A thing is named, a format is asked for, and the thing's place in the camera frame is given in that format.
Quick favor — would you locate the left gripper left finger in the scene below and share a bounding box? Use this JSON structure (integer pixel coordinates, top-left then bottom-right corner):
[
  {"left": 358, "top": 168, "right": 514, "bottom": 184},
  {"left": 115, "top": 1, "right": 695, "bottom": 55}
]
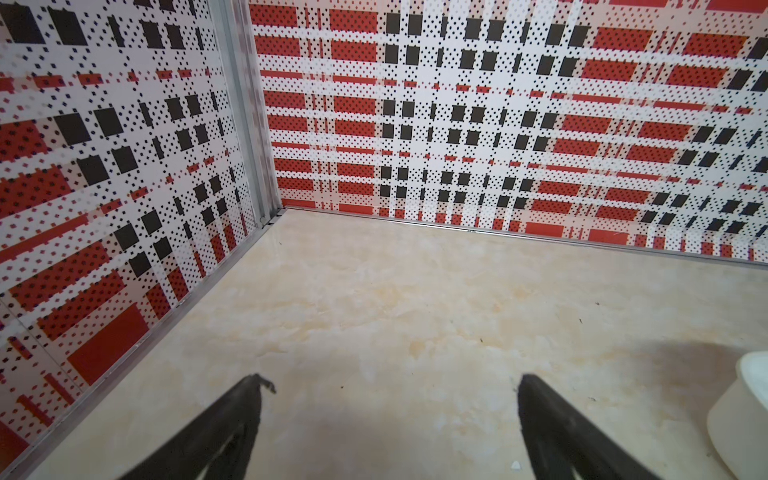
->
[{"left": 122, "top": 374, "right": 276, "bottom": 479}]

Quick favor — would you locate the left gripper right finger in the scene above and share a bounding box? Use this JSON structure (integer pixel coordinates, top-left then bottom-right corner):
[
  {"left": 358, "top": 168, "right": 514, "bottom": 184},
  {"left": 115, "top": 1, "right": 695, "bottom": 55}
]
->
[{"left": 517, "top": 374, "right": 657, "bottom": 479}]

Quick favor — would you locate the white rectangular plastic bin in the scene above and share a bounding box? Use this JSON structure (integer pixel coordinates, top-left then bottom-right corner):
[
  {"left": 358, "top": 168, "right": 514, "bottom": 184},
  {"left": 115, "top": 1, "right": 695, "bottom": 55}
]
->
[{"left": 707, "top": 351, "right": 768, "bottom": 479}]

